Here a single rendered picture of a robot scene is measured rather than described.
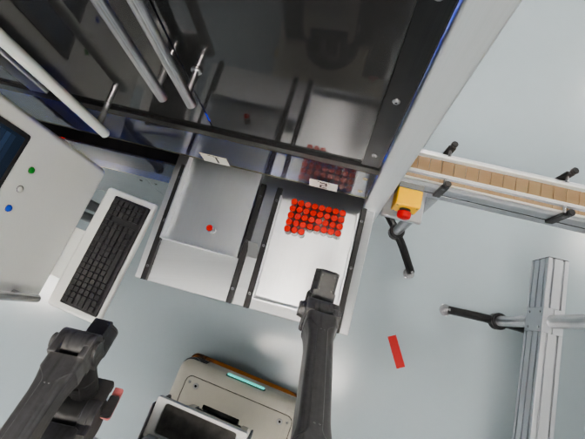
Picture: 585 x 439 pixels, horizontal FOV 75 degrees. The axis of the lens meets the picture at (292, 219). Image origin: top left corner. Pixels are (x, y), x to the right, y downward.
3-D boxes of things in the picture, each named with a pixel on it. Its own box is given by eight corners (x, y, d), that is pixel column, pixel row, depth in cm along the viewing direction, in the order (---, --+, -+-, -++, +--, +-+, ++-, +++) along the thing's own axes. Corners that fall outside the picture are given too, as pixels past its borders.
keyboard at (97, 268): (117, 196, 137) (113, 193, 135) (151, 209, 135) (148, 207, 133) (61, 301, 128) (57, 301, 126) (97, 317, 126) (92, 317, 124)
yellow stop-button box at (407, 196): (394, 188, 118) (400, 179, 111) (418, 193, 117) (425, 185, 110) (390, 211, 116) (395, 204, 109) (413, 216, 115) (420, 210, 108)
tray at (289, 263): (280, 198, 127) (280, 194, 123) (358, 216, 124) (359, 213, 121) (252, 299, 119) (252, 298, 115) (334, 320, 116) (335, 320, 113)
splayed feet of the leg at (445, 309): (440, 300, 201) (449, 300, 188) (537, 326, 196) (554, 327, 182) (437, 315, 199) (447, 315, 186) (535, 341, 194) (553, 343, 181)
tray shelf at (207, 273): (184, 145, 135) (183, 144, 133) (379, 192, 128) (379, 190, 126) (137, 277, 124) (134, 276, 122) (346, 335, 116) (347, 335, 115)
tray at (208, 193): (196, 146, 133) (193, 142, 129) (267, 163, 130) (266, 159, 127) (163, 239, 125) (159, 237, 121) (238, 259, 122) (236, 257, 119)
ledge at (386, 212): (388, 177, 129) (389, 175, 127) (426, 185, 128) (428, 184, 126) (380, 215, 126) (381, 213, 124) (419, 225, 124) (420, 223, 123)
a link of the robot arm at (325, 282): (296, 316, 77) (337, 328, 77) (312, 261, 79) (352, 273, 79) (293, 314, 89) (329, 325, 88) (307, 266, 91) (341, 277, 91)
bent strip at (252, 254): (251, 244, 123) (248, 240, 117) (259, 246, 123) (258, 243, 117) (238, 287, 120) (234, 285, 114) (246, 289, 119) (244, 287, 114)
